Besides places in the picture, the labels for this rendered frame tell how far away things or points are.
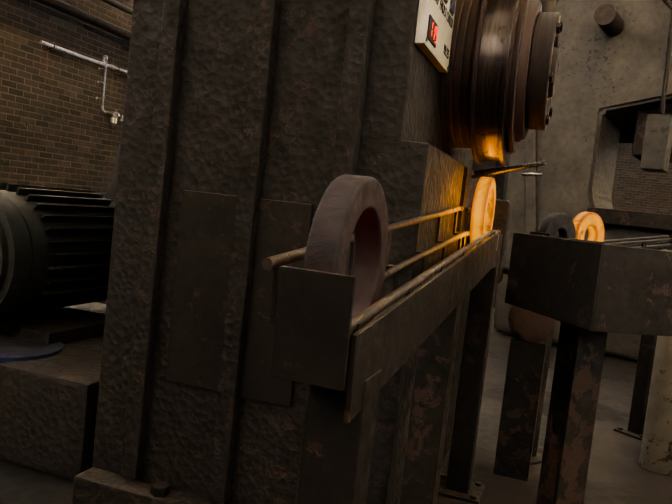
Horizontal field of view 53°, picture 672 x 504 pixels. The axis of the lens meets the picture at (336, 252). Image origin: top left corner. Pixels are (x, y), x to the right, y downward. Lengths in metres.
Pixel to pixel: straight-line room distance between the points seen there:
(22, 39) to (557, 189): 6.56
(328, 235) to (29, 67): 8.55
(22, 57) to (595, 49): 6.57
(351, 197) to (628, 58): 3.94
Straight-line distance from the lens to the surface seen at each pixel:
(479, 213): 1.69
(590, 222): 2.35
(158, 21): 1.61
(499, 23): 1.62
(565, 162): 4.48
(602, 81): 4.52
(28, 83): 9.09
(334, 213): 0.64
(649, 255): 1.19
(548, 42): 1.69
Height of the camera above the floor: 0.74
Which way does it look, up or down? 4 degrees down
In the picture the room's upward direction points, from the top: 6 degrees clockwise
